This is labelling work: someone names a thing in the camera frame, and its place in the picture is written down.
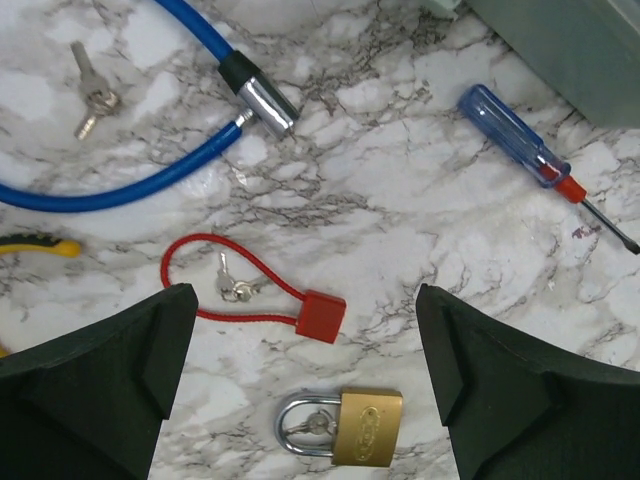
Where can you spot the clear plastic storage box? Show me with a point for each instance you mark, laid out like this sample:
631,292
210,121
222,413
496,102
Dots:
587,51

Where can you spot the blue cable lock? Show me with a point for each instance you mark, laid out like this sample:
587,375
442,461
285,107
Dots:
247,81

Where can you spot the yellow handled pliers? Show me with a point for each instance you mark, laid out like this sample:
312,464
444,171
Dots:
39,242

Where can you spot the small keys on ring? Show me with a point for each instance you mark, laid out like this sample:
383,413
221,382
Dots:
232,290

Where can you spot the padlock keys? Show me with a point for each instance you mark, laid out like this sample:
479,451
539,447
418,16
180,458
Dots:
318,423

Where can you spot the red cable lock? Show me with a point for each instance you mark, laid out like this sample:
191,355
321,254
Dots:
320,316

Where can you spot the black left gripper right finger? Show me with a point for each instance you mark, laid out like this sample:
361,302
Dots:
517,407

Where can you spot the brass padlock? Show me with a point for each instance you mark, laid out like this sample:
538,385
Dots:
368,424

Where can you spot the blue handled screwdriver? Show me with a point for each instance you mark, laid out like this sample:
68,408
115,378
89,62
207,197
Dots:
521,144

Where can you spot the small silver key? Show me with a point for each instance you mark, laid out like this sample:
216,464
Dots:
100,99

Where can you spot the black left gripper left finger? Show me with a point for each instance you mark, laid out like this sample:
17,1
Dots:
90,404

